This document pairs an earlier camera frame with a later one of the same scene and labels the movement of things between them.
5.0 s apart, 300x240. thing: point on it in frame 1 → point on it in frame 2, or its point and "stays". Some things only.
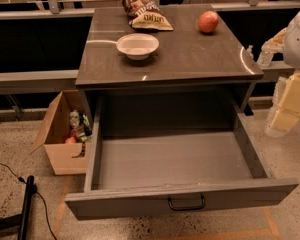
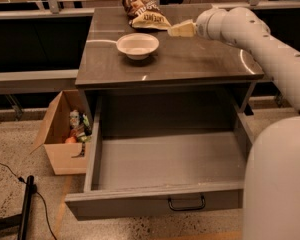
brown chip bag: x=142 y=11 stays
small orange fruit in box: x=70 y=140 stays
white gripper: x=298 y=42 → x=202 y=26
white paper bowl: x=137 y=46 stays
